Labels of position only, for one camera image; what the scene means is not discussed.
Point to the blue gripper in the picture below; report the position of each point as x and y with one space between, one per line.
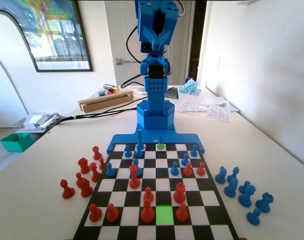
158 38

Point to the blue chess rook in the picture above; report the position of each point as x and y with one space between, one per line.
161 143
264 203

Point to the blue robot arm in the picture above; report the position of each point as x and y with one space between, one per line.
155 100

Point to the blue chess pawn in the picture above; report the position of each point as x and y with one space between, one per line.
175 170
185 160
127 152
110 171
194 152
138 154
244 187
254 218

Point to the red chess pawn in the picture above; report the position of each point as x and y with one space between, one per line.
67 192
101 165
148 193
112 214
188 170
182 213
79 178
95 214
201 170

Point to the black and white chessboard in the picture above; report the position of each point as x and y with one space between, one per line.
161 175

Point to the red chess queen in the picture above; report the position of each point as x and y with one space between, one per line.
179 195

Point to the white door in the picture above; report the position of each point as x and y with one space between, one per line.
116 37

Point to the grey flat pad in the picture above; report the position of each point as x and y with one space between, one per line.
172 93

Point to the clear bag of blue parts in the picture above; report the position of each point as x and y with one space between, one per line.
190 88

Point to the silver yellow tube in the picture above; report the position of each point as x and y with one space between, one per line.
110 86

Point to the colourful marker set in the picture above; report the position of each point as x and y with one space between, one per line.
108 93

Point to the long cardboard box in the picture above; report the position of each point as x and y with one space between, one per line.
104 103

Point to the white paper stack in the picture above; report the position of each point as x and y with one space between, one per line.
216 101

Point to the black framed poster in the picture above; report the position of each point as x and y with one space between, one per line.
57 37

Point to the printed paper sheet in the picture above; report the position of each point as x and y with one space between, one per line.
219 112

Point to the pile of papers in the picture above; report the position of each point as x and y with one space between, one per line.
39 120

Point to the green plastic bin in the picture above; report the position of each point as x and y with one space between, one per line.
15 143

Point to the small red object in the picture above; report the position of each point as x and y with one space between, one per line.
242 238

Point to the blue arm base plate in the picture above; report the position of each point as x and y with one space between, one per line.
121 140

